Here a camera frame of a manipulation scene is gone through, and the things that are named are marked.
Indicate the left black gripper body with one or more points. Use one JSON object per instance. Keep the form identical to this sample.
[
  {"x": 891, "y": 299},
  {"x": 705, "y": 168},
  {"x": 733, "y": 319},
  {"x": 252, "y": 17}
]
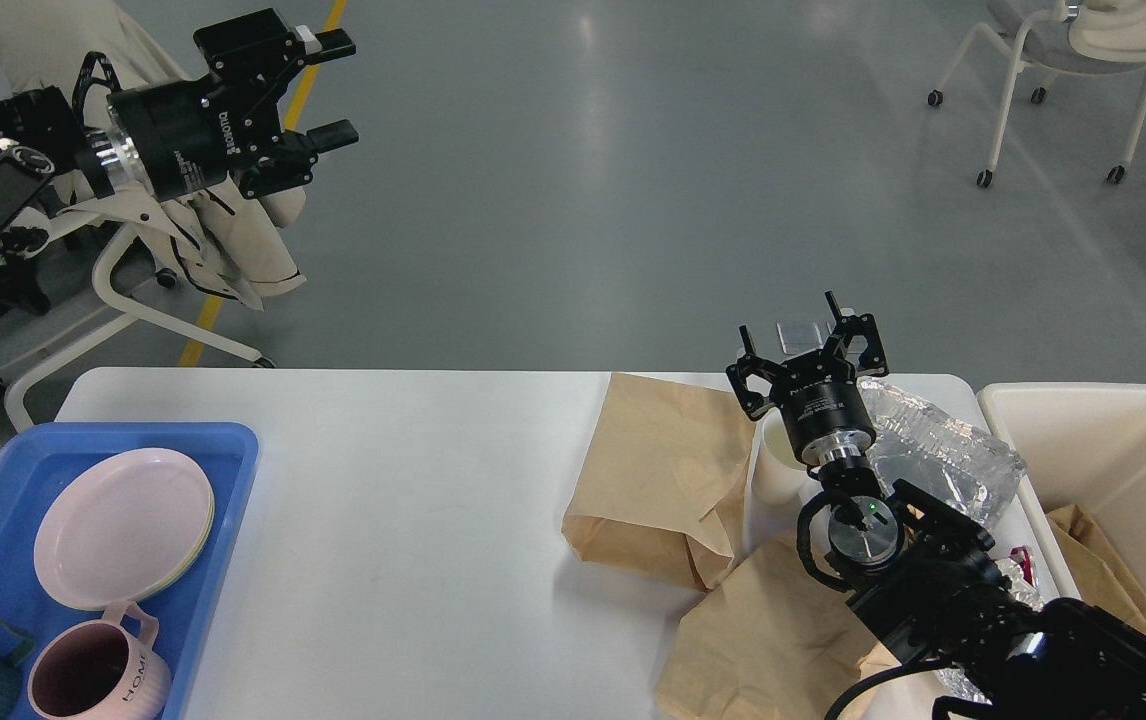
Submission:
[{"x": 182, "y": 137}]

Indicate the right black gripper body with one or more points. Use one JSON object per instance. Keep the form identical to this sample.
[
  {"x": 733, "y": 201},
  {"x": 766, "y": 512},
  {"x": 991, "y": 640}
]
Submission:
[{"x": 823, "y": 413}]

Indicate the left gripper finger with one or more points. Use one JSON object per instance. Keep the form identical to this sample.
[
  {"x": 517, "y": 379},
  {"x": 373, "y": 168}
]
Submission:
[
  {"x": 259, "y": 54},
  {"x": 286, "y": 161}
]

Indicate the brown paper bag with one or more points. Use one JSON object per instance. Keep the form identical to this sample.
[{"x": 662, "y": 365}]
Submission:
[
  {"x": 768, "y": 643},
  {"x": 661, "y": 492}
]

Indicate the pink plate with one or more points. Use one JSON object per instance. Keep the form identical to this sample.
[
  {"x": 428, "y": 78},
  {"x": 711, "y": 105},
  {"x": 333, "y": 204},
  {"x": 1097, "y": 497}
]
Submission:
[{"x": 124, "y": 529}]

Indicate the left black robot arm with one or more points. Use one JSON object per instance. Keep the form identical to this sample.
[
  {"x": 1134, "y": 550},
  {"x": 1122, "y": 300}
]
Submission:
[{"x": 101, "y": 119}]

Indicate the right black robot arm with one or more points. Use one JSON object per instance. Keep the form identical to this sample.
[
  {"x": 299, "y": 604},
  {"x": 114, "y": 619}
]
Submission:
[{"x": 918, "y": 573}]

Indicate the clear floor plate left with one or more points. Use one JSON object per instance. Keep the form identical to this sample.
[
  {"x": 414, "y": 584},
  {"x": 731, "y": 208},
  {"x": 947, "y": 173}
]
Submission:
[{"x": 800, "y": 338}]

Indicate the white paper cup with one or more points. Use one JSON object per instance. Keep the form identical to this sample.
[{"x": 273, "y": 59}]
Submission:
[{"x": 778, "y": 476}]

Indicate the upper foil container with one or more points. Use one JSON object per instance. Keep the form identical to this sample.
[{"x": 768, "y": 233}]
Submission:
[{"x": 962, "y": 465}]

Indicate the foil container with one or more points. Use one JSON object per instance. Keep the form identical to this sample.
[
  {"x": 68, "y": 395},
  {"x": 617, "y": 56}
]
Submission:
[
  {"x": 962, "y": 465},
  {"x": 954, "y": 680}
]

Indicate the beige coat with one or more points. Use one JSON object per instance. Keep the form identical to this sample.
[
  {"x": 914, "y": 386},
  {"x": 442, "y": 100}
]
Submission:
[{"x": 222, "y": 243}]

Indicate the white office chair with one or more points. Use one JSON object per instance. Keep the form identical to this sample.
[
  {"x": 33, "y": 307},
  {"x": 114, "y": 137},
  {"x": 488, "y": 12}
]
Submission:
[{"x": 100, "y": 278}]

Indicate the lower foil container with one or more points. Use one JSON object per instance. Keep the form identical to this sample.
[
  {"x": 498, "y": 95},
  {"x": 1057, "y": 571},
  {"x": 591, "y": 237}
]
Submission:
[{"x": 954, "y": 680}]

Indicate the beige plastic bin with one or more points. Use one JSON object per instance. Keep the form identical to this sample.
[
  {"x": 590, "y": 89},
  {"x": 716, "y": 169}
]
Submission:
[{"x": 1083, "y": 444}]

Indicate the paper bag in bin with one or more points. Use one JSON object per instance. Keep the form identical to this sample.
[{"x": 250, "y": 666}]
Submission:
[{"x": 1097, "y": 568}]

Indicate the far white chair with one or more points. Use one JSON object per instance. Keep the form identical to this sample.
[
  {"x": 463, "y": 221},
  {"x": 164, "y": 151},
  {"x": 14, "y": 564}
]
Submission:
[{"x": 1061, "y": 39}]

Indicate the blue plastic tray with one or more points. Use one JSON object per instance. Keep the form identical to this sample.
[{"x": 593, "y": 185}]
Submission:
[{"x": 41, "y": 461}]

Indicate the pink mug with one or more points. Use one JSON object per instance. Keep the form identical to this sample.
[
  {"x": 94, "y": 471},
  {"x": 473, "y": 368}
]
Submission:
[{"x": 105, "y": 668}]

